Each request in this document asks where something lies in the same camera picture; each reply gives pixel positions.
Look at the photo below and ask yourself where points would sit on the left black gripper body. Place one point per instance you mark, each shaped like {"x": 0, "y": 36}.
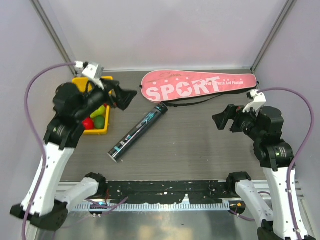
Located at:
{"x": 105, "y": 96}

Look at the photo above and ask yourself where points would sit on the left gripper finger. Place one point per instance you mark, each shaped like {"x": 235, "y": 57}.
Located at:
{"x": 126, "y": 95}
{"x": 123, "y": 103}

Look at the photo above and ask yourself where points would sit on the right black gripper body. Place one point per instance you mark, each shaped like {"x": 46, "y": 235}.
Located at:
{"x": 246, "y": 121}

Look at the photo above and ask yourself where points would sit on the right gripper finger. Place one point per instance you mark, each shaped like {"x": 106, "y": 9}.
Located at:
{"x": 220, "y": 120}
{"x": 229, "y": 113}

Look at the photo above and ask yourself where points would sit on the pink racket bag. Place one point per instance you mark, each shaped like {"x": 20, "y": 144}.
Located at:
{"x": 167, "y": 86}

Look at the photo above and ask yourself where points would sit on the black shuttlecock tube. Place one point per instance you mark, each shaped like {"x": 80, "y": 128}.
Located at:
{"x": 120, "y": 149}

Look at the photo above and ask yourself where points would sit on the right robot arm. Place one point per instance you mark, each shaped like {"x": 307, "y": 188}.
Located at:
{"x": 264, "y": 128}

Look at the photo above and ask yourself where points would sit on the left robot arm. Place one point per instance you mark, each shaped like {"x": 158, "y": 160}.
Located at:
{"x": 42, "y": 207}

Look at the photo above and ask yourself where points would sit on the green pear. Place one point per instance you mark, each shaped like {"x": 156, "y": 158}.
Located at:
{"x": 99, "y": 112}

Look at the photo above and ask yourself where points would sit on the green lime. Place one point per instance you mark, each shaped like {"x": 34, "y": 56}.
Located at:
{"x": 99, "y": 122}

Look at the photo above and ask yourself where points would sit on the yellow plastic bin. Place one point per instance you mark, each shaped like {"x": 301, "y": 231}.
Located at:
{"x": 84, "y": 86}

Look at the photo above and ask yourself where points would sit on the right red apple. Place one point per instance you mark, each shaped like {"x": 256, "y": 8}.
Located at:
{"x": 88, "y": 124}

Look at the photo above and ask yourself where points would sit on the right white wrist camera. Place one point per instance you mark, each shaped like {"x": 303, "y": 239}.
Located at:
{"x": 257, "y": 101}

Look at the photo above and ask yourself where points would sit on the white cable duct strip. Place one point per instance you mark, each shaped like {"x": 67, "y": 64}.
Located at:
{"x": 184, "y": 206}

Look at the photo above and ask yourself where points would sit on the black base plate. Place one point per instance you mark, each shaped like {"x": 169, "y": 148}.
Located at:
{"x": 168, "y": 192}

